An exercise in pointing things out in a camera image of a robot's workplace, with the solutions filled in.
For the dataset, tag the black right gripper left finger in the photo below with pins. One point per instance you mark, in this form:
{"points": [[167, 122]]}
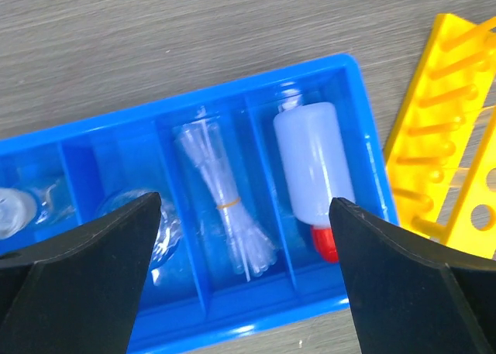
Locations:
{"points": [[79, 292]]}

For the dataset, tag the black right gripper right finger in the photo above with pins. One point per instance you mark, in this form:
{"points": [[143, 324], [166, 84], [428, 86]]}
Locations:
{"points": [[409, 294]]}

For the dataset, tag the tall clear glass beaker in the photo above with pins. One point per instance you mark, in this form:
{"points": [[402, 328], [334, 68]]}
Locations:
{"points": [[53, 200]]}

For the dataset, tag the wide clear glass beaker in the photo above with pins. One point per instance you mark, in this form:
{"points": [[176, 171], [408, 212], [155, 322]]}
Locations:
{"points": [[169, 231]]}

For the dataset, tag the yellow test tube rack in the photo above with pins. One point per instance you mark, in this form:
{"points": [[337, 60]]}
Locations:
{"points": [[449, 87]]}

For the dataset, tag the white squeeze bottle red cap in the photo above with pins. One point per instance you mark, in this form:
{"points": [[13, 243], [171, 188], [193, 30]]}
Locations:
{"points": [[315, 168]]}

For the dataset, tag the bundle of plastic pipettes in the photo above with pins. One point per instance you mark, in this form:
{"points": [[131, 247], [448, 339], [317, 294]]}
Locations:
{"points": [[234, 242]]}

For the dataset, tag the blue divided plastic bin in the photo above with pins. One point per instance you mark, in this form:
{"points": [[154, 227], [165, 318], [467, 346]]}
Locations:
{"points": [[195, 298]]}

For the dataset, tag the clear glass test tube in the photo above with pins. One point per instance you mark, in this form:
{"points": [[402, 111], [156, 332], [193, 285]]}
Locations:
{"points": [[479, 126]]}

